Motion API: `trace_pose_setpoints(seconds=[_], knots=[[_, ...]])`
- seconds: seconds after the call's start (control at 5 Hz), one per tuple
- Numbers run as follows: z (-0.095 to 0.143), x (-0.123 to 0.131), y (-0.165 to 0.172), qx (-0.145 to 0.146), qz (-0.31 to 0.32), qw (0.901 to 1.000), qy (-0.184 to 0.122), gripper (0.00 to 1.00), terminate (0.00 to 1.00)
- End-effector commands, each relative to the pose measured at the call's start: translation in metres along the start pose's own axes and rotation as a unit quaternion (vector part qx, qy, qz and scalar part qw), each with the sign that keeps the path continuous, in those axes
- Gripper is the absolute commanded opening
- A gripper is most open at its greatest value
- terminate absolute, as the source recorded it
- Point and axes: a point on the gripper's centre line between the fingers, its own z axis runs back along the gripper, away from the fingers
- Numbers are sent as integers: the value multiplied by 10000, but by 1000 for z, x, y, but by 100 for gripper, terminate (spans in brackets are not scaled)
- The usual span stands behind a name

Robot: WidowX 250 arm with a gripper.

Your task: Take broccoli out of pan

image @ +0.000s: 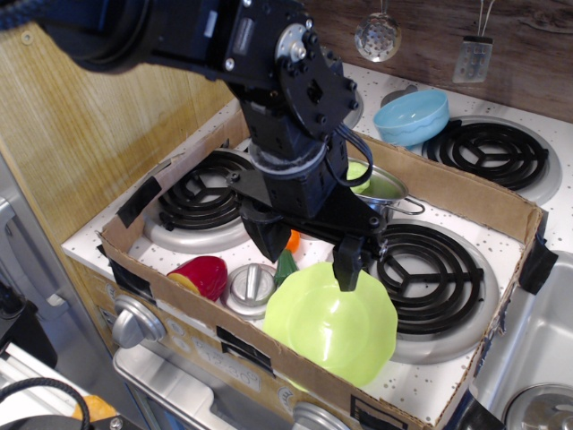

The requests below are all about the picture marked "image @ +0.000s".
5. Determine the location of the hanging silver skimmer spoon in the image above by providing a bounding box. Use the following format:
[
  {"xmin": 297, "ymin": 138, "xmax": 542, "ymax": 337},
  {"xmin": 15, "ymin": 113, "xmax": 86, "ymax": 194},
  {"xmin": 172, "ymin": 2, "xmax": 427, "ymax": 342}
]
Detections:
[{"xmin": 355, "ymin": 1, "xmax": 402, "ymax": 63}]

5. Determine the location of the silver oven door handle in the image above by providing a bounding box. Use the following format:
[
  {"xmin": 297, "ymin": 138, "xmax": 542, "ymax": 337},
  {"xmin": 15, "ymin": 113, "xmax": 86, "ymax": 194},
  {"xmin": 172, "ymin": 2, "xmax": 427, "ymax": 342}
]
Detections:
[{"xmin": 113, "ymin": 346, "xmax": 292, "ymax": 429}]

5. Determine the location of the black braided cable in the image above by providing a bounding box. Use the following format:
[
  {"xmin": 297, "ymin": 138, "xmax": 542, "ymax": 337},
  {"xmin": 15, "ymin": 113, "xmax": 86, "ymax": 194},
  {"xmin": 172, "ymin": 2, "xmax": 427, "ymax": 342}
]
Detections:
[{"xmin": 0, "ymin": 377, "xmax": 92, "ymax": 426}]

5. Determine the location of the silver oven knob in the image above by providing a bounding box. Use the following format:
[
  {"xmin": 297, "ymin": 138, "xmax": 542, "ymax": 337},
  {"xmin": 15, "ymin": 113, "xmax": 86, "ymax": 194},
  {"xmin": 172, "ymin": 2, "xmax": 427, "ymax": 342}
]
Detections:
[
  {"xmin": 112, "ymin": 295, "xmax": 167, "ymax": 348},
  {"xmin": 292, "ymin": 402, "xmax": 349, "ymax": 430}
]

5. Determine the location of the silver stove top knob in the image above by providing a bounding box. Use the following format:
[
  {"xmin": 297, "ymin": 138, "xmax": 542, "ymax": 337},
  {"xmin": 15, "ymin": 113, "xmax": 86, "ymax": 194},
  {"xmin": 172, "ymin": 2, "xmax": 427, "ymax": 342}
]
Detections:
[{"xmin": 220, "ymin": 263, "xmax": 277, "ymax": 321}]

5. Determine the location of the silver sink basin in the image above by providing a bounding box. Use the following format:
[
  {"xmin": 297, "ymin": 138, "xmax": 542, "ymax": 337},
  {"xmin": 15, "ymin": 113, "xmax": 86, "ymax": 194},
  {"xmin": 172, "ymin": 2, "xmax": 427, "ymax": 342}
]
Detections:
[{"xmin": 470, "ymin": 252, "xmax": 572, "ymax": 429}]

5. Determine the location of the light green plastic bowl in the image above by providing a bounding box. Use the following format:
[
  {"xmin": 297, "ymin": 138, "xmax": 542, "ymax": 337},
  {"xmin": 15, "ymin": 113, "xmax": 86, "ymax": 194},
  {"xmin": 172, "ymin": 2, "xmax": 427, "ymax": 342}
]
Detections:
[{"xmin": 262, "ymin": 262, "xmax": 398, "ymax": 387}]

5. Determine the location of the red yellow toy pepper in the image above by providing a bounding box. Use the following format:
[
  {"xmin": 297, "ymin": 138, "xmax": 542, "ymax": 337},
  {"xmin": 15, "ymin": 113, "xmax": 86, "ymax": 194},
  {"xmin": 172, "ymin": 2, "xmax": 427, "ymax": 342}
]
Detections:
[{"xmin": 167, "ymin": 255, "xmax": 228, "ymax": 301}]

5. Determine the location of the front left stove burner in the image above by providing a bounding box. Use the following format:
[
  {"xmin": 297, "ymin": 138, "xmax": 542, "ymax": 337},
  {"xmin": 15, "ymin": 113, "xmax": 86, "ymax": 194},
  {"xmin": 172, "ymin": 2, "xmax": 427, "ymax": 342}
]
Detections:
[{"xmin": 144, "ymin": 149, "xmax": 252, "ymax": 254}]

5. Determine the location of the hanging silver spatula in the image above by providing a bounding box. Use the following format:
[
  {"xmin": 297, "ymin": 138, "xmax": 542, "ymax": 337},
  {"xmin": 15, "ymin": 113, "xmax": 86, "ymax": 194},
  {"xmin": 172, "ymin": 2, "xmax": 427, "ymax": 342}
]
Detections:
[{"xmin": 452, "ymin": 1, "xmax": 495, "ymax": 84}]

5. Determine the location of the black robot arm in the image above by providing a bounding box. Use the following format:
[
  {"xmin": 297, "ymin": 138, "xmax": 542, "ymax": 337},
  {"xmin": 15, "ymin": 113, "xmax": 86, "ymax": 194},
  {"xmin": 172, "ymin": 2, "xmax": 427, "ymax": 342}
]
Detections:
[{"xmin": 1, "ymin": 1, "xmax": 386, "ymax": 291}]

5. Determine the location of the small steel pan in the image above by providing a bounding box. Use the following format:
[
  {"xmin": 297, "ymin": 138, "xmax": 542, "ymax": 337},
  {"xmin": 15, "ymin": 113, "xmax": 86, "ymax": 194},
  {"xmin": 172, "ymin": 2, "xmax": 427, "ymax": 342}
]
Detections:
[{"xmin": 351, "ymin": 166, "xmax": 425, "ymax": 222}]

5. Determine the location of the silver front oven knob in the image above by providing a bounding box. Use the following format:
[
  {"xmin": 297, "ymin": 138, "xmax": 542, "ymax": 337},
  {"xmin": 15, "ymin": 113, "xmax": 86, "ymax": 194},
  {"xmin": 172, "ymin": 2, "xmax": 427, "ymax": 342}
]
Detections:
[{"xmin": 112, "ymin": 295, "xmax": 167, "ymax": 348}]

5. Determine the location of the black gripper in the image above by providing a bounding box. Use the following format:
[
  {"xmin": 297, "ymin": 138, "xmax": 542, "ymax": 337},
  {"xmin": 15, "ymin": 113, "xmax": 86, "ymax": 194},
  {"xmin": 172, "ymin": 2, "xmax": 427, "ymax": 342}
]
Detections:
[{"xmin": 227, "ymin": 134, "xmax": 387, "ymax": 292}]

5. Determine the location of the green toy broccoli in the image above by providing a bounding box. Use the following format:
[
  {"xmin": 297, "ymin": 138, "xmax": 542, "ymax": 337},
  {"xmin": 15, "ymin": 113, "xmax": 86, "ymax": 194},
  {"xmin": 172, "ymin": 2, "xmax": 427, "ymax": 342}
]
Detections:
[{"xmin": 346, "ymin": 161, "xmax": 371, "ymax": 194}]

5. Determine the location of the back right stove burner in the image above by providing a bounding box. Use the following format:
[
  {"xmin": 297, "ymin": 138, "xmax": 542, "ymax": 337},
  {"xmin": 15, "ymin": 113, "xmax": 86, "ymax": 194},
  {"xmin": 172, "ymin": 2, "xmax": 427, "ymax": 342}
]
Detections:
[{"xmin": 421, "ymin": 116, "xmax": 562, "ymax": 205}]

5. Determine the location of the front right stove burner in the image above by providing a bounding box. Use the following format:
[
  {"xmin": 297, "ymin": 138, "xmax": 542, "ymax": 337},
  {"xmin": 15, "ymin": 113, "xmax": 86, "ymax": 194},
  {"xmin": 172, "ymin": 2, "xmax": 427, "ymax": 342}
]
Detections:
[{"xmin": 367, "ymin": 220, "xmax": 500, "ymax": 365}]

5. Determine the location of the silver lower oven knob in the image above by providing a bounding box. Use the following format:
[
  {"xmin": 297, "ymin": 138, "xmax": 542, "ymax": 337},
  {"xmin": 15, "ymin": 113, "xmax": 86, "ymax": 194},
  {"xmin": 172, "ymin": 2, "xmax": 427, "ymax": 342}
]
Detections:
[{"xmin": 292, "ymin": 402, "xmax": 349, "ymax": 430}]

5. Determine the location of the orange toy carrot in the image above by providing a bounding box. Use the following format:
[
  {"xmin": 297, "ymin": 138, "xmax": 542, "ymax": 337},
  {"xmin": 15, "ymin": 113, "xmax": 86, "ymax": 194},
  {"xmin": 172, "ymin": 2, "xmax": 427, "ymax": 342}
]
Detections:
[{"xmin": 274, "ymin": 230, "xmax": 301, "ymax": 288}]

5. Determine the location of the orange sponge piece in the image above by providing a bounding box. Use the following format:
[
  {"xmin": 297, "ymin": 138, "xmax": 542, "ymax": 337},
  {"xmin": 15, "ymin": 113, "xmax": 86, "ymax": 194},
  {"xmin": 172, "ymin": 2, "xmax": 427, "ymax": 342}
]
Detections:
[{"xmin": 82, "ymin": 395, "xmax": 117, "ymax": 423}]

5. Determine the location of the light blue plastic bowl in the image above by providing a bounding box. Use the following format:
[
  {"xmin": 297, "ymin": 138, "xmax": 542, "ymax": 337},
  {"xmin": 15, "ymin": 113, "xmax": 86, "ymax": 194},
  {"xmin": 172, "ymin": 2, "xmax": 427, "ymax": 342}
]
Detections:
[{"xmin": 373, "ymin": 90, "xmax": 450, "ymax": 147}]

